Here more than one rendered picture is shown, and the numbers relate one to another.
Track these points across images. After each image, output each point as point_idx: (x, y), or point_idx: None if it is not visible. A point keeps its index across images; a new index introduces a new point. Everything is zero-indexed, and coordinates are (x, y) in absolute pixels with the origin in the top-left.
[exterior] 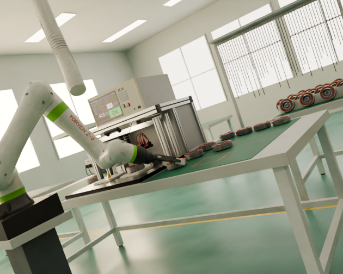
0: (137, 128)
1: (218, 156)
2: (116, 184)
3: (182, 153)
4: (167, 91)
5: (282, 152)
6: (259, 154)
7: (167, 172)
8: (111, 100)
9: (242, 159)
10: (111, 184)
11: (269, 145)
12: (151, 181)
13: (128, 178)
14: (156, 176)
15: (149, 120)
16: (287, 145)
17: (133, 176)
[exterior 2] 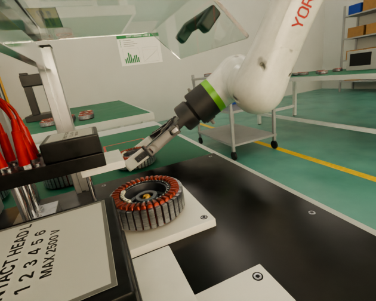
0: (34, 55)
1: (116, 147)
2: (254, 175)
3: None
4: None
5: (153, 121)
6: (145, 126)
7: (163, 159)
8: None
9: (154, 127)
10: (267, 190)
11: (117, 132)
12: (207, 148)
13: (212, 183)
14: (183, 159)
15: (43, 51)
16: (133, 125)
17: (195, 186)
